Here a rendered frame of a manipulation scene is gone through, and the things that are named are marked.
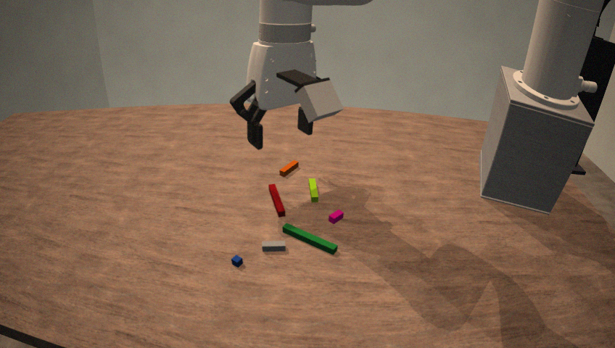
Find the small blue cube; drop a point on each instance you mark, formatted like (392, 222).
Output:
(237, 261)

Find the orange rod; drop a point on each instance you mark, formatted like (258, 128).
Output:
(289, 168)

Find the small magenta block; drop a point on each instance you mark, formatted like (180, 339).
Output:
(336, 216)

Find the red rod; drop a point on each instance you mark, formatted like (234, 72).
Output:
(277, 200)

